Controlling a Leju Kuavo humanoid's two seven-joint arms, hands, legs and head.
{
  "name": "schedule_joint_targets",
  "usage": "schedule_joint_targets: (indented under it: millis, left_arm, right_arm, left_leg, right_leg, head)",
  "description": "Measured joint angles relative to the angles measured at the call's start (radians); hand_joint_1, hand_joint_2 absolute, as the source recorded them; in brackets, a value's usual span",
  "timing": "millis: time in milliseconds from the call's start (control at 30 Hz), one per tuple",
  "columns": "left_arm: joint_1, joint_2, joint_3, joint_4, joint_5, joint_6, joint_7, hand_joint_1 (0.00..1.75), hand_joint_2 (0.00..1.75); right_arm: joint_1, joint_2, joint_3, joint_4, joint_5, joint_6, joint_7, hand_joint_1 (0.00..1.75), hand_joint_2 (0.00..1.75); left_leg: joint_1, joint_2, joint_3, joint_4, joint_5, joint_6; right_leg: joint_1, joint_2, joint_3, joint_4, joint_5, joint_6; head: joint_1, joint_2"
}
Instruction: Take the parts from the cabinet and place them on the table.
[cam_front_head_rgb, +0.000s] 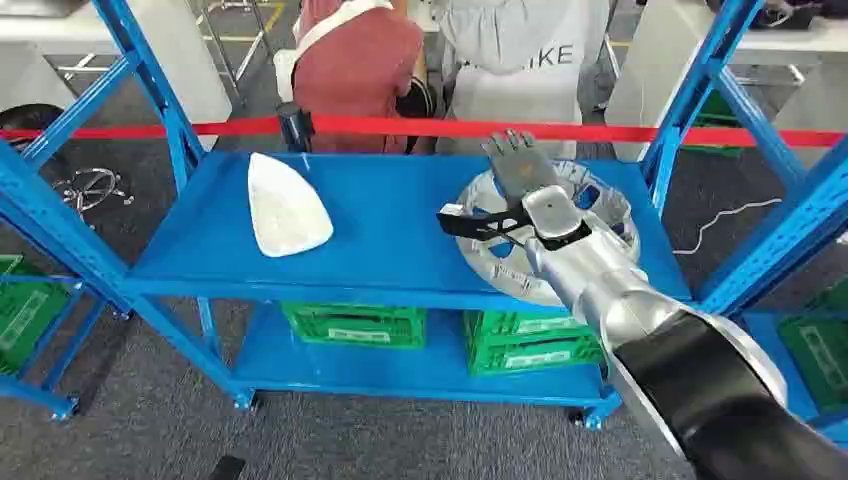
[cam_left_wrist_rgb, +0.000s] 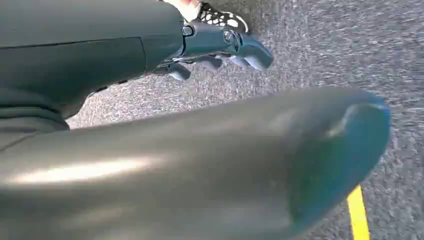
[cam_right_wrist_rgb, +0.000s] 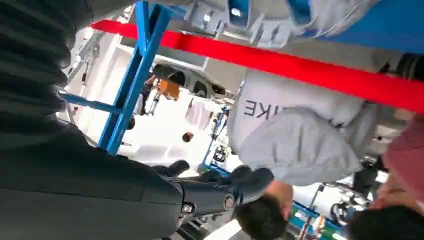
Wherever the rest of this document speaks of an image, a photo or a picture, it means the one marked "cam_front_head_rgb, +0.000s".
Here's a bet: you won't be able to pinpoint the white floor cable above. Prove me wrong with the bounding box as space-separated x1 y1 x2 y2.
672 197 784 256

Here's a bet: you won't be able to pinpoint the black tyre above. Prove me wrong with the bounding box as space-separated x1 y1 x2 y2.
0 103 66 152

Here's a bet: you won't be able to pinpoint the person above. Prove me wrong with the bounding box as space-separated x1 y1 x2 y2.
433 0 611 160
291 0 429 155

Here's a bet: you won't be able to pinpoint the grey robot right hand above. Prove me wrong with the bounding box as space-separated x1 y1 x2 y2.
485 128 562 204

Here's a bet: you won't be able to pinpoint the black bag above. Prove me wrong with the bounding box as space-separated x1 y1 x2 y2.
396 76 436 122

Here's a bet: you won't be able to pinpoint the black flat floor object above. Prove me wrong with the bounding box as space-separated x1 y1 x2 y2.
208 455 247 480

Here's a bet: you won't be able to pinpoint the black device on table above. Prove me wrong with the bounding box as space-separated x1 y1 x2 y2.
755 0 824 32

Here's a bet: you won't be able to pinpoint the chrome chair base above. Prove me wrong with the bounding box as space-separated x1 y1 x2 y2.
52 167 134 217

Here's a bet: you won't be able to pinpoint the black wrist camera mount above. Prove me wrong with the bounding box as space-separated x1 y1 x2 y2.
437 205 535 245

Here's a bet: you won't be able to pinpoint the silver wheel hubcap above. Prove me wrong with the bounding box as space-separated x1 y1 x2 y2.
454 158 642 307

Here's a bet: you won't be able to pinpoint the black stanchion post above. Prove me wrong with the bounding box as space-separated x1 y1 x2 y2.
276 101 316 154

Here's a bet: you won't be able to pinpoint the blue metal shelf rack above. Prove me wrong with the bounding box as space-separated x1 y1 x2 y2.
0 0 848 432

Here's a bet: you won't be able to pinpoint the white table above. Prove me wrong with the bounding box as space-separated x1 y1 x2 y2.
606 0 848 167
0 0 233 151

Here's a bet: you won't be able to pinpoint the red barrier tape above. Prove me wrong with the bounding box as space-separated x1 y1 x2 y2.
0 115 848 150

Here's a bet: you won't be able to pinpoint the white triangular plastic cover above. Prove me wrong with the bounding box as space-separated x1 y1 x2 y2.
246 152 335 258

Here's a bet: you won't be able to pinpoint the chrome metal frame legs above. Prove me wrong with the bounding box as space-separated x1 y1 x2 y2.
56 0 287 82

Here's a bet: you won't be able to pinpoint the blue rack with low beams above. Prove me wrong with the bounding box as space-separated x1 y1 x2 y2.
0 254 134 423

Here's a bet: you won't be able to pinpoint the blue rack with low shelf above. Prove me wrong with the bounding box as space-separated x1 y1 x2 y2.
731 278 848 452

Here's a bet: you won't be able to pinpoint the green plastic crate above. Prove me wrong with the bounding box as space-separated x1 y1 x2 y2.
0 254 72 376
281 302 427 350
682 89 747 158
463 309 605 377
778 278 848 412

